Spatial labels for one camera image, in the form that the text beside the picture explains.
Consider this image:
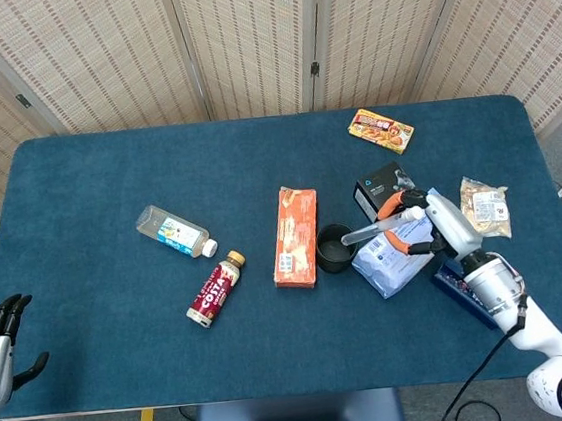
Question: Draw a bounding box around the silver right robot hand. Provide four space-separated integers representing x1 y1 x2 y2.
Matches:
372 180 488 267

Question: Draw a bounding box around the clear plastic tube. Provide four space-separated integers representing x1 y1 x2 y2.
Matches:
337 204 429 246

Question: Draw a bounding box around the black round container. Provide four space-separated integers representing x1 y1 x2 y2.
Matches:
312 221 361 276

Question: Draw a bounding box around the clear water bottle white cap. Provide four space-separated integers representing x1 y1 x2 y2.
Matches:
133 197 220 266

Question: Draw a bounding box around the clear bag of nuts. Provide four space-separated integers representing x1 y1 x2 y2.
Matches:
456 172 514 244

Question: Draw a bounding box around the dark blue box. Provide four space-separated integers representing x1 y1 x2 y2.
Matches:
431 254 501 337

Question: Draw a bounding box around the light blue paper bag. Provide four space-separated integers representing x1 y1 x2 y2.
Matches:
346 213 446 303

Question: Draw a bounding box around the black cardboard box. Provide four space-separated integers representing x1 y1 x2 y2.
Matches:
348 159 421 224

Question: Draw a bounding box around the yellow red curry box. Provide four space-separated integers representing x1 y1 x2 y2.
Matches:
346 102 419 161

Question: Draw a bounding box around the orange cardboard box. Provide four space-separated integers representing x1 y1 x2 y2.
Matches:
264 183 328 294

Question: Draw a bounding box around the red Costa coffee bottle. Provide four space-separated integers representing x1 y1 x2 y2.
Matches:
179 248 254 331

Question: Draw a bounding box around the blue table cloth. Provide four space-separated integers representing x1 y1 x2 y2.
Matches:
0 83 562 421

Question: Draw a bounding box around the woven folding screen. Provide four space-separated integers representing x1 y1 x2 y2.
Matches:
0 0 562 231

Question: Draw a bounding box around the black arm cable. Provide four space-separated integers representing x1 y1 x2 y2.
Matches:
419 292 543 421

